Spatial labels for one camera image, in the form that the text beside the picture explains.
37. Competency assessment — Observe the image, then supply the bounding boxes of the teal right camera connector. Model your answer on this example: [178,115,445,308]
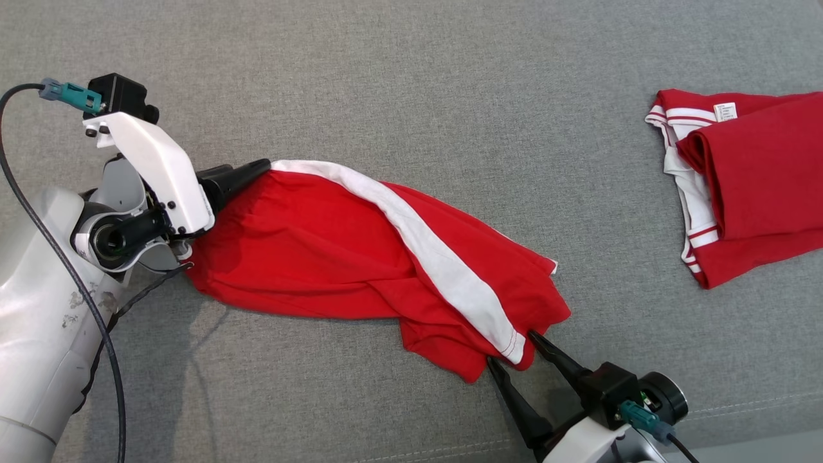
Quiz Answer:
[619,400,676,446]

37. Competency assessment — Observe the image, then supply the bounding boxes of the red Bulls 23 jersey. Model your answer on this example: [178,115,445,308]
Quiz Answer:
[645,88,823,291]

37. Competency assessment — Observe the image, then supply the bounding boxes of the teal camera connector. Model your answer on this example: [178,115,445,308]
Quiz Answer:
[619,400,676,446]
[39,78,104,115]

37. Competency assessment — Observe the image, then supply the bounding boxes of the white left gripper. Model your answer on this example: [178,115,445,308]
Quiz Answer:
[83,111,273,236]

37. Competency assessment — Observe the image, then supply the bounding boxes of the black left camera cable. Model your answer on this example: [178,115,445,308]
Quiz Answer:
[0,83,127,463]

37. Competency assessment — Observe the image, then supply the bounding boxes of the teal left camera connector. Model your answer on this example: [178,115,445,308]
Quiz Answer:
[39,78,104,115]

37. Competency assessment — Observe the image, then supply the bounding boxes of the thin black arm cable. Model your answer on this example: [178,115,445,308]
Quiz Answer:
[74,260,195,416]

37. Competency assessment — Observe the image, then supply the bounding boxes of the black camera cable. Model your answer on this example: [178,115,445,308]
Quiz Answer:
[665,434,702,463]
[0,83,127,463]

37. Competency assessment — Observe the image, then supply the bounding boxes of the black right camera cable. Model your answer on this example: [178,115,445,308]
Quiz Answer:
[665,434,702,463]

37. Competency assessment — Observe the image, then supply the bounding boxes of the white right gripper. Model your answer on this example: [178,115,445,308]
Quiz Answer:
[487,329,670,463]

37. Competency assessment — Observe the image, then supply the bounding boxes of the red shorts with white stripe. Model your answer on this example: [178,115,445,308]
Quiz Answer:
[186,159,572,385]

